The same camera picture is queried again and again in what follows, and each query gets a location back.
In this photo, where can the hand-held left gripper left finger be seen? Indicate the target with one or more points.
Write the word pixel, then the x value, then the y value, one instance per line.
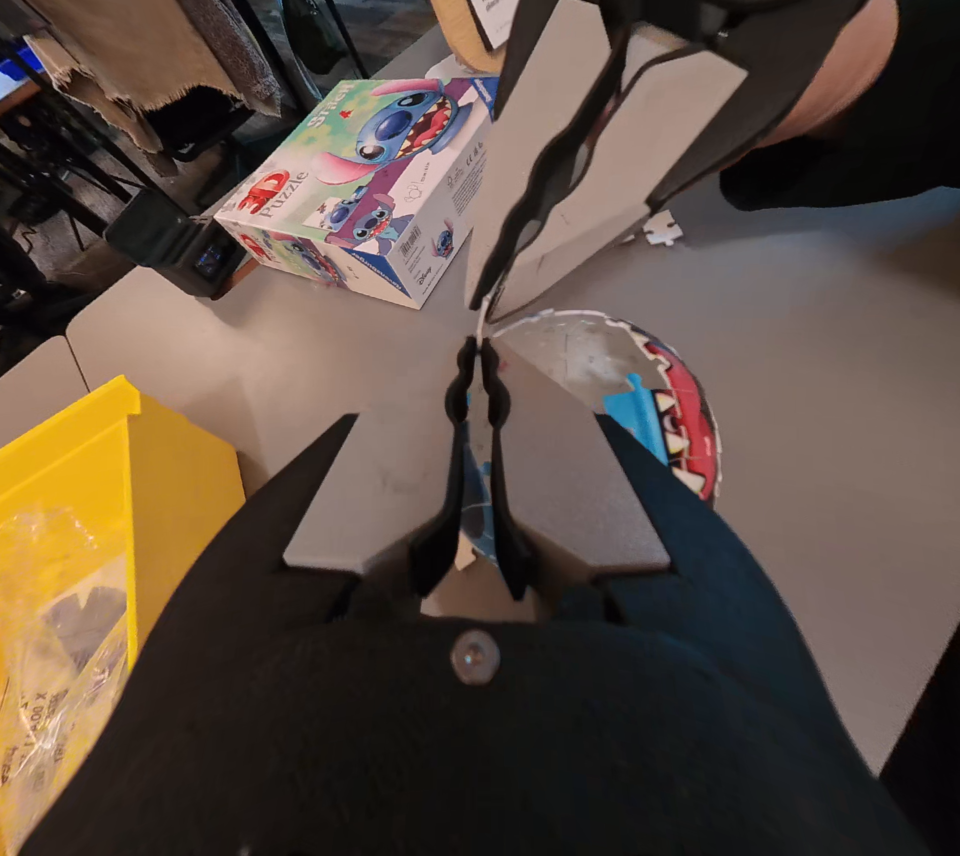
pixel 375 489

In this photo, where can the cartoon printed puzzle box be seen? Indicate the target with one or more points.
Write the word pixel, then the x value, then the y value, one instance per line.
pixel 360 196

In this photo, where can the dark green bag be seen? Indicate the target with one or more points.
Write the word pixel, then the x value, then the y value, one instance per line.
pixel 307 24

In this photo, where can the clear plastic bag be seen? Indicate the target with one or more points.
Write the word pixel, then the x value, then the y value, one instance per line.
pixel 60 608

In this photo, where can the white puzzle piece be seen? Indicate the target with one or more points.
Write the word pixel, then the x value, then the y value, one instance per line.
pixel 664 230
pixel 481 320

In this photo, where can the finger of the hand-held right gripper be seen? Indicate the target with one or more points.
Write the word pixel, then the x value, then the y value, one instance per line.
pixel 660 121
pixel 540 99

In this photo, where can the black device with display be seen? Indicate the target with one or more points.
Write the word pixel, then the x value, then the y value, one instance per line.
pixel 172 241

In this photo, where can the beige patterned cloth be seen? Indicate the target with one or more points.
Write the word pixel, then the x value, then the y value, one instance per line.
pixel 112 9

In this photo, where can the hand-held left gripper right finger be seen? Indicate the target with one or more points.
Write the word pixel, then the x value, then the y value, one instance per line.
pixel 577 489

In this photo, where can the blue puzzle ball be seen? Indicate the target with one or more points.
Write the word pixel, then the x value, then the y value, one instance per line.
pixel 686 414

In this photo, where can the yellow plastic bin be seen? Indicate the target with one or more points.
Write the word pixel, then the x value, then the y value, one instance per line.
pixel 172 466

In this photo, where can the person's right forearm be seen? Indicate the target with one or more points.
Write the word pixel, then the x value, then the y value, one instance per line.
pixel 900 144

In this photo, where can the person's right hand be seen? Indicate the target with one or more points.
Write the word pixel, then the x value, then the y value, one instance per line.
pixel 847 69

